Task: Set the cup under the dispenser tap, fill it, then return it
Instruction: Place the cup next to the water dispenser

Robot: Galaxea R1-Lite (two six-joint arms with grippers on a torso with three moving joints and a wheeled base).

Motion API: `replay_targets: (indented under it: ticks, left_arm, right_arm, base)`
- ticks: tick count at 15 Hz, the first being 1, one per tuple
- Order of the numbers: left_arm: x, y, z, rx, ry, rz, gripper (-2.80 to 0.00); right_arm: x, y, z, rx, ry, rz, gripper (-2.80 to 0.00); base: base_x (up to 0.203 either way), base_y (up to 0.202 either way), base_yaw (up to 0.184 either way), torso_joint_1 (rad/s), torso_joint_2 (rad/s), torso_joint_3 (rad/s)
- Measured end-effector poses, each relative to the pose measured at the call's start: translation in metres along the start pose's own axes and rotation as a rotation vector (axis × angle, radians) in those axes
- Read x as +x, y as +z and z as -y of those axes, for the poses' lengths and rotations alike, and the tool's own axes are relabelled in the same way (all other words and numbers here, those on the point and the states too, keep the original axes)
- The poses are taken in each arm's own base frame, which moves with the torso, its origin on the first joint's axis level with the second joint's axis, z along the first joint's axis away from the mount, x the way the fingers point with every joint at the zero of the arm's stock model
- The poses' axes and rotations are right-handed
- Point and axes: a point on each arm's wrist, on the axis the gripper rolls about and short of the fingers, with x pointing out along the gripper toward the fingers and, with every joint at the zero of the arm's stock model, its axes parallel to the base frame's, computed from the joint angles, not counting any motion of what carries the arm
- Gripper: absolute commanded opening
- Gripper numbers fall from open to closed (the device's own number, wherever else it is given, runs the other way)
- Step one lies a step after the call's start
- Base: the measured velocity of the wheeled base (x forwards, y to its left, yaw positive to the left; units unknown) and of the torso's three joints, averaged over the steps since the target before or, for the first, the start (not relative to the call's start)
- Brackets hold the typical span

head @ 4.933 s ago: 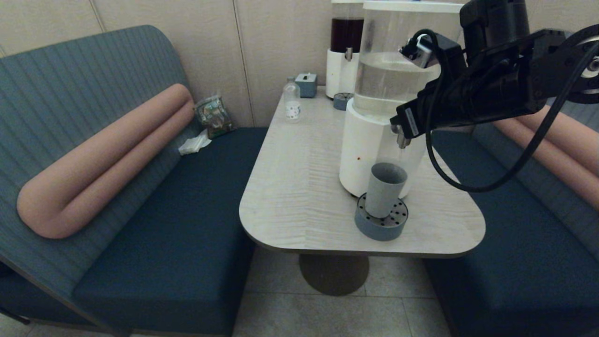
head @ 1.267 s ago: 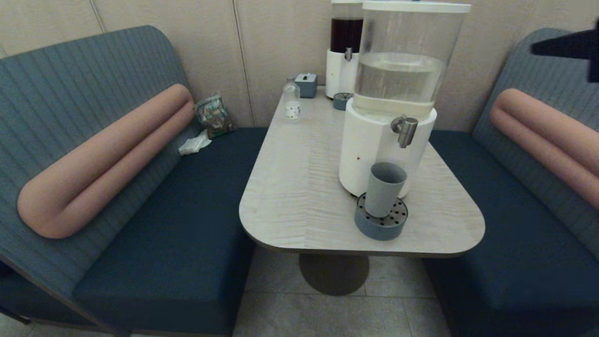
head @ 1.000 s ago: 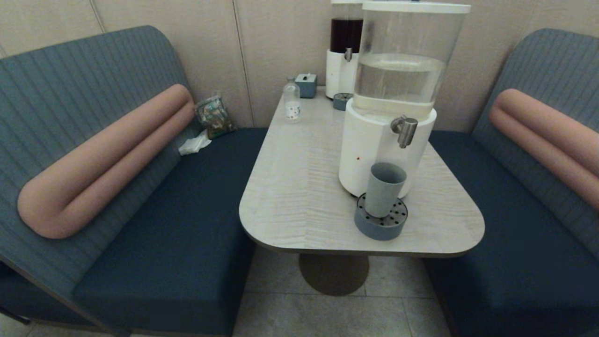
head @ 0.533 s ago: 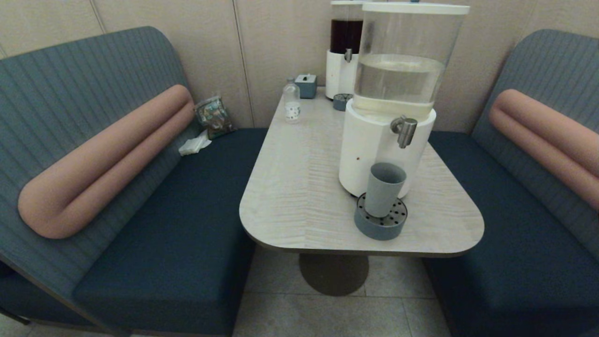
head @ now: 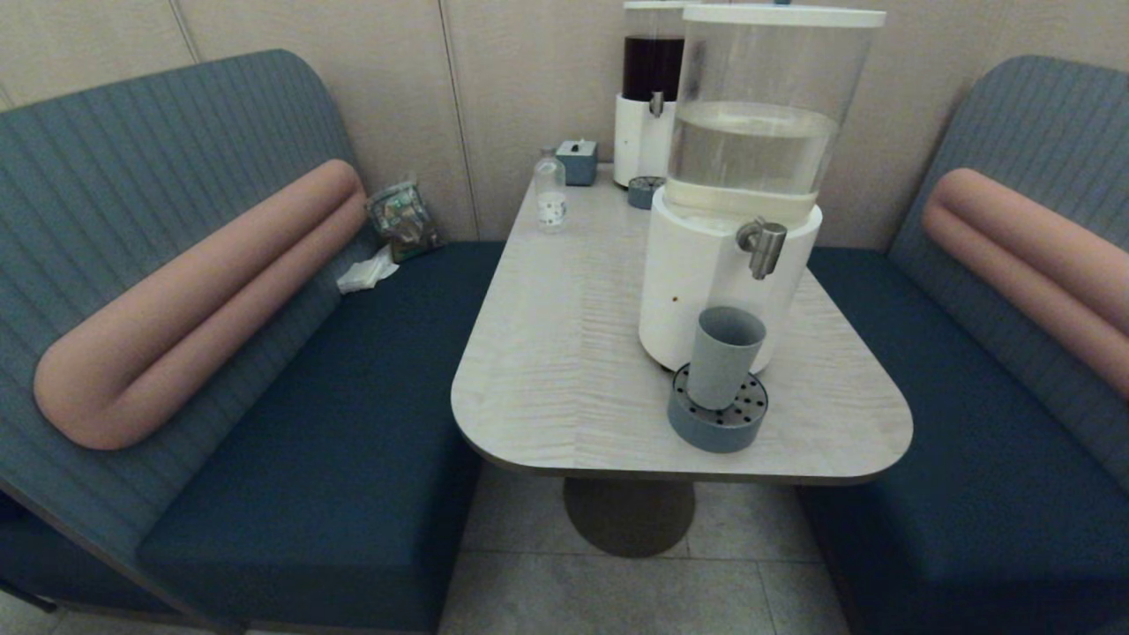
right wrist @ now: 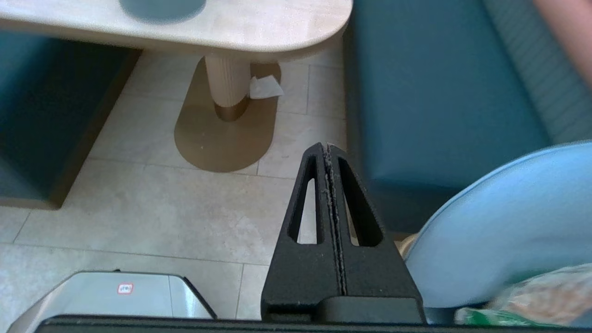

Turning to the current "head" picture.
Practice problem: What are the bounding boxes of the grey plastic cup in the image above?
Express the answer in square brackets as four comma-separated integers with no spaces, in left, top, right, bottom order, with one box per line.
[687,305,767,412]

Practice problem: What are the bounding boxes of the printed snack bag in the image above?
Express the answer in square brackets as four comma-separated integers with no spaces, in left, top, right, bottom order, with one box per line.
[366,179,439,264]

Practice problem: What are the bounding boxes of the blue perforated drip tray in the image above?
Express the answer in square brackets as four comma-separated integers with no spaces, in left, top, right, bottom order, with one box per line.
[667,362,769,454]

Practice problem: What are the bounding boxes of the blue-grey tissue box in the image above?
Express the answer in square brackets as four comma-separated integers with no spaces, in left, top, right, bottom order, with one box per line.
[556,138,599,187]

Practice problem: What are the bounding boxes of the dark drink dispenser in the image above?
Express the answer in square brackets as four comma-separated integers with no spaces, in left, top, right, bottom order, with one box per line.
[613,0,686,189]

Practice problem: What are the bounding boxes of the pink bolster cushion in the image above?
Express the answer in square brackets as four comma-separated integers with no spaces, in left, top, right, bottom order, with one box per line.
[34,159,368,452]
[921,168,1129,398]

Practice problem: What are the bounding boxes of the bronze table pedestal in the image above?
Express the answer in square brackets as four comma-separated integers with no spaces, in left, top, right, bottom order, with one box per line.
[563,477,697,559]

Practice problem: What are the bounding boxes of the metal water dispenser tap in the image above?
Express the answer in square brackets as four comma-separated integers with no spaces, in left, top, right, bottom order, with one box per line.
[736,217,789,280]

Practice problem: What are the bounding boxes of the large clear water dispenser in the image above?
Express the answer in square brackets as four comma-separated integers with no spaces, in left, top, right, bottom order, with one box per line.
[637,3,886,374]

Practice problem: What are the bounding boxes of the crumpled white tissue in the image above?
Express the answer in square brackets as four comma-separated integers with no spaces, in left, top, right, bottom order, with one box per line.
[336,244,400,295]

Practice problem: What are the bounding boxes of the clear plastic bottle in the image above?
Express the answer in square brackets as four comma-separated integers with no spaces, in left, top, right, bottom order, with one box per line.
[533,146,568,233]

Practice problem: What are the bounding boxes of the blue booth sofa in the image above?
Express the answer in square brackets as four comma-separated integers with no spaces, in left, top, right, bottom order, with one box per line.
[0,49,508,635]
[796,55,1129,635]

